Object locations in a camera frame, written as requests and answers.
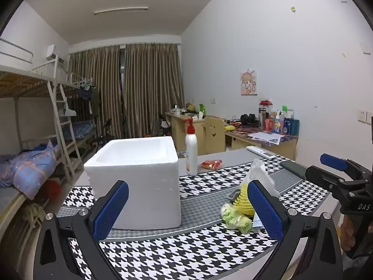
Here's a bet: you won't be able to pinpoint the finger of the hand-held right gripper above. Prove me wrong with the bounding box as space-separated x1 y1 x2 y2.
320 153 373 181
305 166 350 199

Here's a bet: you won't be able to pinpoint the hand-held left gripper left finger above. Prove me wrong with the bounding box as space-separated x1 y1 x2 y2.
34 180 130 280

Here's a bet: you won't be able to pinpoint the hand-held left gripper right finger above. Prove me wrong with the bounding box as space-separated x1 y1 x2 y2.
247 180 344 280

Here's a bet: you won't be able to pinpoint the blue face mask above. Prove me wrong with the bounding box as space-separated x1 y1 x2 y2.
252 213 266 234

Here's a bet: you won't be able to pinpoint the yellow ribbed sponge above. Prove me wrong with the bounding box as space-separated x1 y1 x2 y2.
231 188 255 218

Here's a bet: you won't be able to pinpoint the white foam box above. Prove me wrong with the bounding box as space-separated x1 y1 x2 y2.
84 136 181 230

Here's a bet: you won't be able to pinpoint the green printed plastic bag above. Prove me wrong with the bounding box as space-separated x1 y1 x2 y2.
221 203 253 234

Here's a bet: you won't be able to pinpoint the white plastic bag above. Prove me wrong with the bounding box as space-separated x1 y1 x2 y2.
239 158 280 199

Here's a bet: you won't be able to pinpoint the person's right hand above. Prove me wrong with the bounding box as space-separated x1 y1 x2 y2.
339 216 354 253

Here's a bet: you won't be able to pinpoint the white remote control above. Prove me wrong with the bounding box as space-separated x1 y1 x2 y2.
246 146 276 160

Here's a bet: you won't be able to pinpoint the row of toiletry bottles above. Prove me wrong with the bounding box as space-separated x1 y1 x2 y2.
265 105 300 136

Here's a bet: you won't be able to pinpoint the red bag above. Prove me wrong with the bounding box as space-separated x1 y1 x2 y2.
44 178 62 199

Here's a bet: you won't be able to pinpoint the printed paper sheets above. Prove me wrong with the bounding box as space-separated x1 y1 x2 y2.
248 131 283 146

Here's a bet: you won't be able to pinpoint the wooden desk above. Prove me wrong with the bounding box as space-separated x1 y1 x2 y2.
224 125 298 160
166 112 206 155

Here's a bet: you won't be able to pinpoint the red snack packet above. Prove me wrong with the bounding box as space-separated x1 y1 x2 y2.
200 159 223 170

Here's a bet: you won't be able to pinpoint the pale yellow cloth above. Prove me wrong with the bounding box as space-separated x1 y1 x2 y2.
23 203 45 228

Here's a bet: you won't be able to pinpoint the blue checked mattress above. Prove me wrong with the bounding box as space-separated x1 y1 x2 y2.
71 122 97 140

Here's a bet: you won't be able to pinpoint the houndstooth table cloth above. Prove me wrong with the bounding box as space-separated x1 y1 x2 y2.
57 150 338 280

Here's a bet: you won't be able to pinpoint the black headphones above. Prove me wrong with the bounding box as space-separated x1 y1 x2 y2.
240 114 260 127

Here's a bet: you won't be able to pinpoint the blue patterned quilt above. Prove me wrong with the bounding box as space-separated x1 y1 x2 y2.
0 141 63 200

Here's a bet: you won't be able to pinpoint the wooden smiley chair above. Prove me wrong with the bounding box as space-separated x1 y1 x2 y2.
203 116 226 155

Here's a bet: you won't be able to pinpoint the white bed ladder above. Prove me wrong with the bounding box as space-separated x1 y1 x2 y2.
47 79 83 181

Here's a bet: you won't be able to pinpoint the white pump lotion bottle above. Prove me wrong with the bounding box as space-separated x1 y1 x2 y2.
185 117 199 176

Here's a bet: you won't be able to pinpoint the hanging dark clothes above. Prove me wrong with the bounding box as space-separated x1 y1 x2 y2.
77 86 101 114

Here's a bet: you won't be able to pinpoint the brown curtain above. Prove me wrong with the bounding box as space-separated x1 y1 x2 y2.
68 46 124 140
122 43 185 136

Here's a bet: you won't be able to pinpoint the white metal bunk bed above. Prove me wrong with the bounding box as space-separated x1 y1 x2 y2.
58 71 100 167
0 38 85 269

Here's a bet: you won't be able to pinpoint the white air conditioner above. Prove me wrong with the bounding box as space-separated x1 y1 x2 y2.
47 44 65 62

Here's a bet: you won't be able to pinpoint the ceiling tube lamp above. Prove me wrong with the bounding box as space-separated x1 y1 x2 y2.
94 6 149 14

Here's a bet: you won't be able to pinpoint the cartoon wall poster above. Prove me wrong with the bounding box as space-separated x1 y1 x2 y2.
240 70 258 96

